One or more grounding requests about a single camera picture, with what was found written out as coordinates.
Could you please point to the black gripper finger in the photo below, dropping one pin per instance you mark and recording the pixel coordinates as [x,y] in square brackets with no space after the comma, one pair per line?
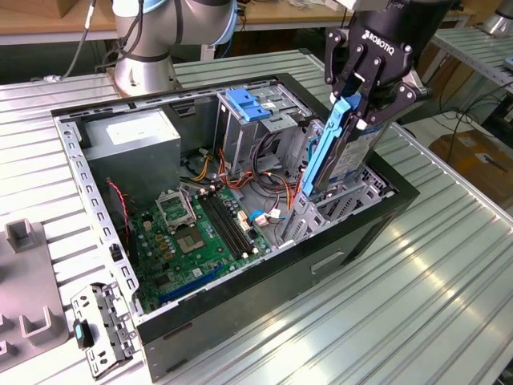
[401,98]
[336,60]

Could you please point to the hard disk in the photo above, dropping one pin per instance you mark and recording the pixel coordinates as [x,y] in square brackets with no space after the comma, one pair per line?
[320,160]

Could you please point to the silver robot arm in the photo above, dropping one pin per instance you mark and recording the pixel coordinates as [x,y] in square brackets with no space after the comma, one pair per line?
[152,60]

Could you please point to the grey metal disk bay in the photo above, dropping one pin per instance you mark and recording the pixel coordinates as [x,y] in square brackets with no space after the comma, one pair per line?
[310,220]

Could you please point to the metal slat side table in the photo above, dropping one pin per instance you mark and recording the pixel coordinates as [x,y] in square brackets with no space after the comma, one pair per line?
[473,52]

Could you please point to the large brown cardboard box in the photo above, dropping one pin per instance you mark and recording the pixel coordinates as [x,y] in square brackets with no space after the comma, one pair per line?
[469,160]

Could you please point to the blue drive latch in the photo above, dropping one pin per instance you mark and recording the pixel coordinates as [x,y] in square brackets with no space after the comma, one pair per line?
[248,108]

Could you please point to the grey optical drive cage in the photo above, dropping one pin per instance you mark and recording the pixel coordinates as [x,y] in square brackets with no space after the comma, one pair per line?
[240,148]

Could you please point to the black RAM slot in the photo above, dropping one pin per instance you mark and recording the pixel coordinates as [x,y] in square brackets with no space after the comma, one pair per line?
[224,224]
[235,223]
[219,225]
[230,224]

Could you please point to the grey power supply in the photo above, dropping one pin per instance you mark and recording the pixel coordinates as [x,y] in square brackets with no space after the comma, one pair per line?
[132,168]

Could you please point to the CPU socket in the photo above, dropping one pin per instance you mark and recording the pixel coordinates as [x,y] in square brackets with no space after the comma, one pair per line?
[188,242]

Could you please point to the green motherboard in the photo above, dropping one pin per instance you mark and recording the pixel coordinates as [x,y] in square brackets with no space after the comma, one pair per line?
[188,272]

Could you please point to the black PC case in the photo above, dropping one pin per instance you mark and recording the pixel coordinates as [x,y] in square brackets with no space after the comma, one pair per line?
[240,305]

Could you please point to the black case fan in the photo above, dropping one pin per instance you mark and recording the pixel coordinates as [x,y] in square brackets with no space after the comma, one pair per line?
[116,216]

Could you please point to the blue expansion slot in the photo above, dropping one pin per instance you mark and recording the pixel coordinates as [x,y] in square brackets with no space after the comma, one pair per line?
[188,286]

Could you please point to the wooden desk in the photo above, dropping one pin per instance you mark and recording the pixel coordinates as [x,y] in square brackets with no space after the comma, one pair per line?
[48,26]

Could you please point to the black blue retention latch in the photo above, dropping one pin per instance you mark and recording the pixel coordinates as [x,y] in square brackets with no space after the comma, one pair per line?
[80,333]

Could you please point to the grey parts rack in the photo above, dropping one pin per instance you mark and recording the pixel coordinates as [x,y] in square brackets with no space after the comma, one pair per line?
[24,288]

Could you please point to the grey metal card bracket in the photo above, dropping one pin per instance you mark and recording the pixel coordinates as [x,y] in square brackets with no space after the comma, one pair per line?
[112,317]

